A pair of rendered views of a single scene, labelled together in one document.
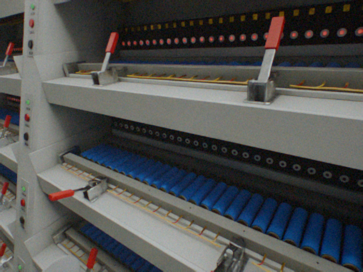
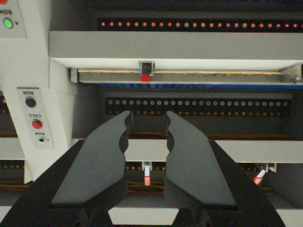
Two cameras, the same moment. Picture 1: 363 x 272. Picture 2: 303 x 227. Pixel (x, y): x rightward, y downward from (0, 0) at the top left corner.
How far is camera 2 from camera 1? 0.21 m
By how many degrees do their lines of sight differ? 44
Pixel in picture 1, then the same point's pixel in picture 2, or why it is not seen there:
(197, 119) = not seen: hidden behind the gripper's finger
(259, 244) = (136, 80)
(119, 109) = (247, 147)
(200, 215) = (177, 82)
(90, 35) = (296, 174)
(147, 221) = (224, 65)
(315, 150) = not seen: hidden behind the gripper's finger
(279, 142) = (133, 144)
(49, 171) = not seen: outside the picture
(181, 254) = (183, 61)
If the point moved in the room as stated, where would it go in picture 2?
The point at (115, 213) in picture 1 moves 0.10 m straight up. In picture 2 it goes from (261, 63) to (248, 117)
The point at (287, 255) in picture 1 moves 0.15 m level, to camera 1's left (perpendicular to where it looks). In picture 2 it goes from (120, 81) to (193, 90)
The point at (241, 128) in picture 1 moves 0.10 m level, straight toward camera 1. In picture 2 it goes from (152, 148) to (129, 184)
